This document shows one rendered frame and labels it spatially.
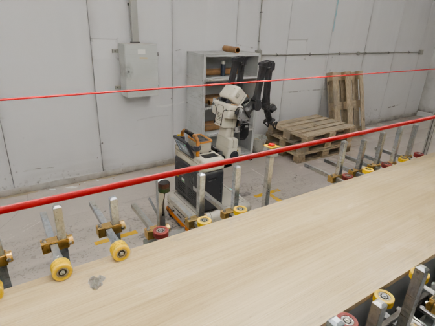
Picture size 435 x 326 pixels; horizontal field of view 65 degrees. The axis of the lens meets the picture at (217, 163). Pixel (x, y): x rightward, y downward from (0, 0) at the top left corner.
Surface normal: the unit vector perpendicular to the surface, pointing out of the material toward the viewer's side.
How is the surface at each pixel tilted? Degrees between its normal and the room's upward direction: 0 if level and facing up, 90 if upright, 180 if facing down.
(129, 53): 90
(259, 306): 0
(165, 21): 90
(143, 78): 90
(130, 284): 0
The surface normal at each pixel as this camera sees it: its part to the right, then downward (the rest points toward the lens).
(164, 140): 0.55, 0.34
